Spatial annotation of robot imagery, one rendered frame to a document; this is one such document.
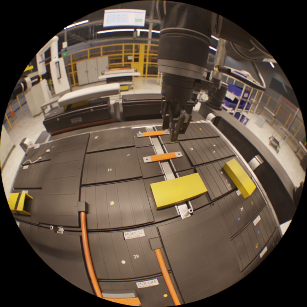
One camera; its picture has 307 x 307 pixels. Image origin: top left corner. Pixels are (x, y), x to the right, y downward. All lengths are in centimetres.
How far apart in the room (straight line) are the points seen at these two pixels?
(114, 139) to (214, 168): 42
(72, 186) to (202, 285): 47
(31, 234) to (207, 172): 67
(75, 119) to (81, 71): 891
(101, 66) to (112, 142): 877
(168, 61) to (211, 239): 42
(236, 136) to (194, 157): 88
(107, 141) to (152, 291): 53
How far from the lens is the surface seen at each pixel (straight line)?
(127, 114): 60
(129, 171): 36
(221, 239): 36
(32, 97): 613
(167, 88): 25
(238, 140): 126
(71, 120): 66
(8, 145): 478
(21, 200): 50
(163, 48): 24
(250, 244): 46
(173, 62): 22
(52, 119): 71
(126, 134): 49
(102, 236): 32
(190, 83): 25
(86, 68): 937
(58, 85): 293
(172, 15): 25
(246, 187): 46
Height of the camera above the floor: 130
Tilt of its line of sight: 47 degrees down
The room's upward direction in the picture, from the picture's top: 6 degrees clockwise
